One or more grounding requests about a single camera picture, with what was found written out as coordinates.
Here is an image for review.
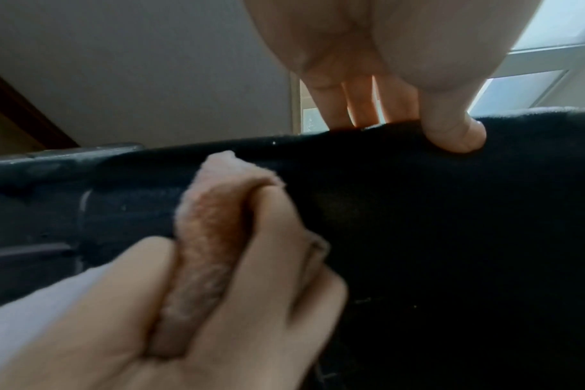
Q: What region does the white framed window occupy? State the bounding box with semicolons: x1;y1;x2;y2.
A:
289;0;585;134

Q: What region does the black office chair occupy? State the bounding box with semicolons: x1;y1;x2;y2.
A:
0;106;585;390

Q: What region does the pink cleaning cloth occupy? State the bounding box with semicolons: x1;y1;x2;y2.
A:
0;149;288;361

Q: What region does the person's left hand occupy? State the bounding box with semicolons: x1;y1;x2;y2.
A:
241;0;547;154

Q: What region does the person's right hand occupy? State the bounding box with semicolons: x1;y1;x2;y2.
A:
0;186;349;390

